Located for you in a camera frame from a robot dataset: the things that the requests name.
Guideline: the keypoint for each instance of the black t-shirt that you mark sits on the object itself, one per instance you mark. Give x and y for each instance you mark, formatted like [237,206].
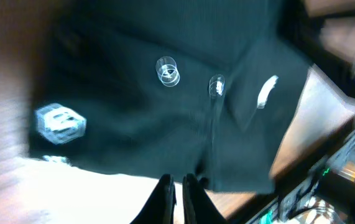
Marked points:
[202,87]

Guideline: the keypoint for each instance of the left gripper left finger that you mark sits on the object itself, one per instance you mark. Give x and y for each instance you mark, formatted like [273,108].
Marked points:
[159,207]

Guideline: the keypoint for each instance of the black mounting rail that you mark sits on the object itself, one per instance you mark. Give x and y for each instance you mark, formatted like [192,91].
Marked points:
[322,180]

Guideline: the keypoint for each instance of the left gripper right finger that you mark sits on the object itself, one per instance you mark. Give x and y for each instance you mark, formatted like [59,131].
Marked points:
[198,207]

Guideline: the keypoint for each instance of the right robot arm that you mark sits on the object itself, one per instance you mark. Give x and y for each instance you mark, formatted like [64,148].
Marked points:
[324,30]

